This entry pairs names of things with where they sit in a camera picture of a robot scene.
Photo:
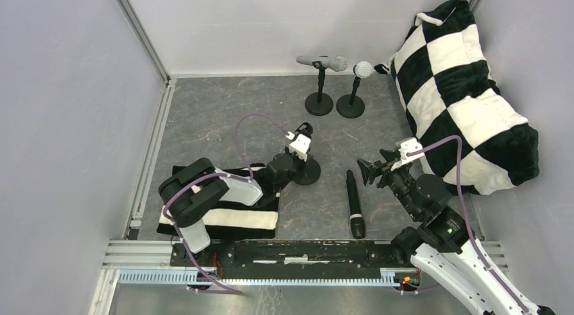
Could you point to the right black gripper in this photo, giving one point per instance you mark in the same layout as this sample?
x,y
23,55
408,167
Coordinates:
x,y
381,169

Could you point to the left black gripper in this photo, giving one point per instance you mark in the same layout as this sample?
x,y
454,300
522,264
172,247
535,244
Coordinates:
x,y
297,158

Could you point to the black mic stand back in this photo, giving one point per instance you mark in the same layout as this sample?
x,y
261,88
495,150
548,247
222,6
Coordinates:
x,y
307,128

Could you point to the black mic stand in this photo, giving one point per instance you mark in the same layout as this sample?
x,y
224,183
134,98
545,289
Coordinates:
x,y
351,106
316,103
307,128

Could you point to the black microphone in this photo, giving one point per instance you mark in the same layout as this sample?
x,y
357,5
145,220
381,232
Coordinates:
x,y
356,221

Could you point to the white microphone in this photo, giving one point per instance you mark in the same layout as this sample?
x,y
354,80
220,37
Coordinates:
x,y
363,69

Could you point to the silver grey microphone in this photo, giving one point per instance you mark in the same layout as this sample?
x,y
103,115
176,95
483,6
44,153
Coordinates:
x,y
337,63

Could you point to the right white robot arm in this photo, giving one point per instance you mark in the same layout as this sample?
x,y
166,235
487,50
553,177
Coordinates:
x,y
442,246

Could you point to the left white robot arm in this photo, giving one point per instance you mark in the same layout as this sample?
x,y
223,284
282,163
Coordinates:
x,y
204,203

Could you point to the black white striped cloth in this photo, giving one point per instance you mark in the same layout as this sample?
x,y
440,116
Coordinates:
x,y
234,221

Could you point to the black white checkered pillow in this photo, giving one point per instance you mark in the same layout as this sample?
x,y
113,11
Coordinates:
x,y
478,144

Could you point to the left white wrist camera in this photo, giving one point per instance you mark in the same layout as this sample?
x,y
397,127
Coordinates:
x,y
300,145

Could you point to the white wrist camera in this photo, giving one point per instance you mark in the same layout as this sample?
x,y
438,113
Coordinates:
x,y
409,150
300,145

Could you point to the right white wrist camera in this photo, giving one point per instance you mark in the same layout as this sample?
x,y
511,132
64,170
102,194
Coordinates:
x,y
409,150

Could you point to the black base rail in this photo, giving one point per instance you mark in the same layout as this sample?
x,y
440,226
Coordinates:
x,y
283,259

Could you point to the white cable duct strip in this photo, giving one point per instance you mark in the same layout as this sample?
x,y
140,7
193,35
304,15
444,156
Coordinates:
x,y
383,278

